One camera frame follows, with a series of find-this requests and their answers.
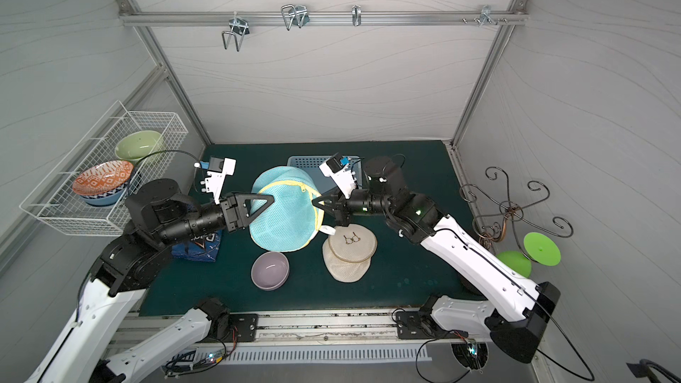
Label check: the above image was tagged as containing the teal mesh laundry bag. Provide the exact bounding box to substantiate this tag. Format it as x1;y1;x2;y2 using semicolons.
249;166;325;253

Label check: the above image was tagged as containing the cream mesh laundry bag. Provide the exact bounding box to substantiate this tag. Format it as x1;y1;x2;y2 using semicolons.
322;223;378;284

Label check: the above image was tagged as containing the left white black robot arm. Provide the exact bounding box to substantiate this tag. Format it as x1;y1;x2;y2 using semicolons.
29;178;275;382

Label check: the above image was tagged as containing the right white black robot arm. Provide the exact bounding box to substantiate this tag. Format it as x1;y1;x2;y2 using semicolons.
312;154;560;363

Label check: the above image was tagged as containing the blue snack bag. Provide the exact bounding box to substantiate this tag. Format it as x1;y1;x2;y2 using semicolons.
171;231;223;262

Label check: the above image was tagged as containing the dark green table mat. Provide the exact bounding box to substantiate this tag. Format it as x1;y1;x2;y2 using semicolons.
140;141;472;316

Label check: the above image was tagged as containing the light blue plastic basket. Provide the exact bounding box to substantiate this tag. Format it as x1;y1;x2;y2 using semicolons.
287;155;363;193

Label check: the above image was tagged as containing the lilac ceramic bowl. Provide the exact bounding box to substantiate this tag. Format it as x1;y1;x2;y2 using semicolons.
250;252;290;291

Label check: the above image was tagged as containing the green ceramic bowl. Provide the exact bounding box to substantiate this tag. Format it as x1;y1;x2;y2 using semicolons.
115;131;164;164

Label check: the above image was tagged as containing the blue bowl under orange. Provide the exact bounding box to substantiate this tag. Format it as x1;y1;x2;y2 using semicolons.
80;182;129;207

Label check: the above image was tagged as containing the orange patterned bowl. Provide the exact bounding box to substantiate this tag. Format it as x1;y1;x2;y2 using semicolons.
72;161;134;197

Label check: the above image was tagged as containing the black scrolled metal stand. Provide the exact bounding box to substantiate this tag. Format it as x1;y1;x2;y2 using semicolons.
459;166;575;264

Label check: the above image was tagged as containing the left double metal hook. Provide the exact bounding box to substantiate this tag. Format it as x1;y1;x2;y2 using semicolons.
221;14;250;52

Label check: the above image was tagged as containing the green round disc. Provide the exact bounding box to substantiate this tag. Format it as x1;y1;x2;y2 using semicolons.
523;232;562;267

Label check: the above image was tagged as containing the small metal hook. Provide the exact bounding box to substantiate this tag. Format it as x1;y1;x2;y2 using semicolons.
351;5;362;27

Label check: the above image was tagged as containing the middle metal hook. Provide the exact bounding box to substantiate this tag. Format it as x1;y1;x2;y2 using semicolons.
280;5;310;31

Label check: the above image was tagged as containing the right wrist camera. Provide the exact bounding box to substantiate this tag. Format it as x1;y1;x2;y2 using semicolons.
319;152;358;200

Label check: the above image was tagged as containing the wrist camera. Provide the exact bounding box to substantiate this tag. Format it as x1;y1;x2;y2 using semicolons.
194;156;237;205
319;152;358;200

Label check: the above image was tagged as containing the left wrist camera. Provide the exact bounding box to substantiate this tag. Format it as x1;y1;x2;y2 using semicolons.
194;156;237;205

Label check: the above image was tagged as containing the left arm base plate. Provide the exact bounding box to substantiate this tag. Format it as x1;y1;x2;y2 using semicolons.
216;313;259;343

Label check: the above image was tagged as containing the aluminium front rail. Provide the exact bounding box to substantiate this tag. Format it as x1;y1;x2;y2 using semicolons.
106;308;416;354

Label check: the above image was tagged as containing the aluminium rail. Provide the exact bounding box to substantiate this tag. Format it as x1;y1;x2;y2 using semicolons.
120;9;530;28
106;308;416;354

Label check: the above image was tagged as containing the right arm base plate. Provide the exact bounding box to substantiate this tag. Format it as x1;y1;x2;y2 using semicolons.
390;308;469;340

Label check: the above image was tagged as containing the white wire wall basket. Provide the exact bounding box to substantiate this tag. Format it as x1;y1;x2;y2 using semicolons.
20;102;188;237

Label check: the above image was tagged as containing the white slotted cable duct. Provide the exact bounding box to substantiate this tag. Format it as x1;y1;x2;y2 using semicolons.
220;343;432;365

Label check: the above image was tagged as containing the aluminium top rail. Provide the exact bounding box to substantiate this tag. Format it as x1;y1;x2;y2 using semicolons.
120;9;530;28

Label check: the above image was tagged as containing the right metal hook bracket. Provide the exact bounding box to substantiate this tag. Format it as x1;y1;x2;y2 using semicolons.
461;5;508;27

